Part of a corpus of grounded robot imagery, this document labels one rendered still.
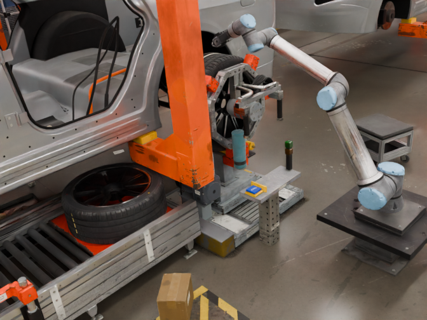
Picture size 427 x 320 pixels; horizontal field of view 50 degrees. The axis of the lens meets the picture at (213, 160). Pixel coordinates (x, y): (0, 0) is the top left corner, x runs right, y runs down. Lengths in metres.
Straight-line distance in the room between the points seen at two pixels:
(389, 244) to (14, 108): 2.15
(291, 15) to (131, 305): 3.84
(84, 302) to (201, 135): 1.13
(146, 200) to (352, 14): 3.42
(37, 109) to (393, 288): 2.64
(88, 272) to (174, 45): 1.29
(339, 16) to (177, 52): 3.15
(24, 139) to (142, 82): 0.83
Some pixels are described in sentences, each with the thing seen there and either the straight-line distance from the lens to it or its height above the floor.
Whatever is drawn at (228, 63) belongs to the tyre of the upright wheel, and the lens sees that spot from 3.04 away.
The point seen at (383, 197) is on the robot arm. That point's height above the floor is 0.55.
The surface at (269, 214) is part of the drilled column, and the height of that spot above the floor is 0.26.
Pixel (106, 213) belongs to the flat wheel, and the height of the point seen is 0.50.
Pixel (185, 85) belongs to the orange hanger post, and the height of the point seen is 1.18.
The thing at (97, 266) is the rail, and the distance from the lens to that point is 2.61.
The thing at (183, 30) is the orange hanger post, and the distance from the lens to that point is 2.46.
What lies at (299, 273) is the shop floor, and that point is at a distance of 2.92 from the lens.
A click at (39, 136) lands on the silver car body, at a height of 0.98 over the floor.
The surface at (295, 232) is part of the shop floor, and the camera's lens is 3.26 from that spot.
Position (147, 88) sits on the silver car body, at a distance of 3.01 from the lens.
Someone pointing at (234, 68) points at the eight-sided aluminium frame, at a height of 1.12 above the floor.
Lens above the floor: 1.93
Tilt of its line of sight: 27 degrees down
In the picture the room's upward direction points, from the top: 5 degrees counter-clockwise
